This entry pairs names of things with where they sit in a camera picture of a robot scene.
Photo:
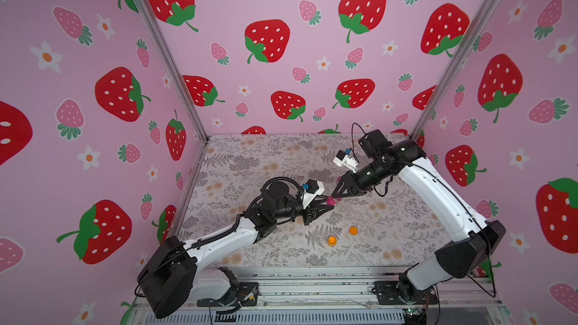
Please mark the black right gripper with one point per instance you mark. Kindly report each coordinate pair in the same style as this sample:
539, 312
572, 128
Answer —
354, 183

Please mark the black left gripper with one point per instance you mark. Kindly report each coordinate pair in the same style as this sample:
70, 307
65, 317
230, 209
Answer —
309, 214

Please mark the magenta paint jar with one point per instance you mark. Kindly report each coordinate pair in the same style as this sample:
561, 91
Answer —
331, 201

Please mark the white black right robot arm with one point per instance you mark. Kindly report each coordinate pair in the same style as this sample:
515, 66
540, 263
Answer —
473, 238

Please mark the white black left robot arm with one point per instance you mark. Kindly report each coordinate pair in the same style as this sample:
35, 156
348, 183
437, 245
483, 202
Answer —
173, 275

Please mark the orange paint jar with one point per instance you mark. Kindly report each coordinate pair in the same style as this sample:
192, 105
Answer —
332, 241

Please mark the floral patterned table mat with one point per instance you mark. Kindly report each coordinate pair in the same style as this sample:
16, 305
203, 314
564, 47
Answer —
395, 227

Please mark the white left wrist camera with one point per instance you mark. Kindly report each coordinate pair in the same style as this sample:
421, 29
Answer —
311, 190

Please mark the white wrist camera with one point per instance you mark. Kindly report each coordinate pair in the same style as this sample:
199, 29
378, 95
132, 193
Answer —
346, 159
311, 190

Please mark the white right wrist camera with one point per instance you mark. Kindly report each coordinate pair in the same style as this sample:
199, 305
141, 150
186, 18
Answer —
346, 159

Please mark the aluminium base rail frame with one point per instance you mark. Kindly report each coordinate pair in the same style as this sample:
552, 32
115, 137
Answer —
338, 295

